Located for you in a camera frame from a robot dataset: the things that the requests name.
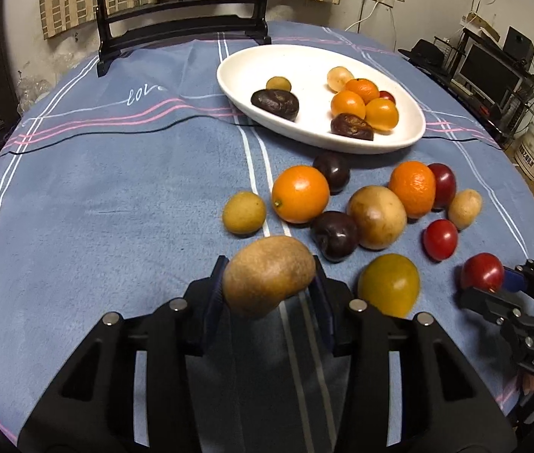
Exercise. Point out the small red tomato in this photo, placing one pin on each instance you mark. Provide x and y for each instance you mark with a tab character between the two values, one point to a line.
440	239

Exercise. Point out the white oval plate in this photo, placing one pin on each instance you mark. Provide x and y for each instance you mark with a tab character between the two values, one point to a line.
304	63

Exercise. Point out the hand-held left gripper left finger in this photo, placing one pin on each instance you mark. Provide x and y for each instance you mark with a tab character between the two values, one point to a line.
211	316

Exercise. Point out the orange kumquat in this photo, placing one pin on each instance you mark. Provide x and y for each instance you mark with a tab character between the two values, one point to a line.
347	104

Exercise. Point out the round tan passion fruit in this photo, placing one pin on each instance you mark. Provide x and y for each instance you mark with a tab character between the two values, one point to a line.
376	217

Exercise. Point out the blue striped tablecloth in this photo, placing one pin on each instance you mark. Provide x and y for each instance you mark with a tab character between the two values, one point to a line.
106	245

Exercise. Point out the black speaker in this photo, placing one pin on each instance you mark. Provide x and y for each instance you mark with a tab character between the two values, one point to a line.
518	42

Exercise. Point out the small tan longan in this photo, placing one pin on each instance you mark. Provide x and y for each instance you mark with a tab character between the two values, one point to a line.
244	213
279	84

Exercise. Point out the dark wrinkled passion fruit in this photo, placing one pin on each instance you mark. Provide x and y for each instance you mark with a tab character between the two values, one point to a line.
275	104

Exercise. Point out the bumpy orange mandarin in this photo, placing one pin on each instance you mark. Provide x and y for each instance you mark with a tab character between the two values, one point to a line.
364	88
412	188

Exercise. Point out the oblong tan passion fruit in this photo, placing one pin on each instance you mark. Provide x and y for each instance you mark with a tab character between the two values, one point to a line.
268	276

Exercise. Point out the small tan potato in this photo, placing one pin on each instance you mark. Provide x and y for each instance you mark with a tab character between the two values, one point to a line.
464	208

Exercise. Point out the small smooth orange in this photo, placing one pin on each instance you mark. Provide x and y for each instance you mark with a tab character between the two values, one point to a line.
300	193

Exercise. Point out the orange-yellow tomato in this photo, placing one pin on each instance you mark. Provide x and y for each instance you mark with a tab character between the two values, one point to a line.
381	114

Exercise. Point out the person's right hand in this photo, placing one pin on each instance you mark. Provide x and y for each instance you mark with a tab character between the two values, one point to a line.
529	383

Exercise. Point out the clear plastic bag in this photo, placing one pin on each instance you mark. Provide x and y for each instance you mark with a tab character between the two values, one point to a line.
35	88

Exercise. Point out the black hat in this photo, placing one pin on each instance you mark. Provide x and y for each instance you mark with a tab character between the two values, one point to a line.
423	52

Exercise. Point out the black computer desk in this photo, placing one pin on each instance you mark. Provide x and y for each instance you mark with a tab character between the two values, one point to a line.
507	122

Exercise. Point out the dark purple plum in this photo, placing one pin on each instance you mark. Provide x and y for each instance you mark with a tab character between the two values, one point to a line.
334	236
331	171

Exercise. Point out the computer monitor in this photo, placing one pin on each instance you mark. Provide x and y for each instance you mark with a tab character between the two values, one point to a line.
484	68

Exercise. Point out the pale flat box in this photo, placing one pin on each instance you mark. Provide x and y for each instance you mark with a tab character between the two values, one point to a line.
482	26

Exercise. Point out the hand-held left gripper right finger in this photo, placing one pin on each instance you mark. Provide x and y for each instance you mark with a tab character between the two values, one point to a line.
326	311

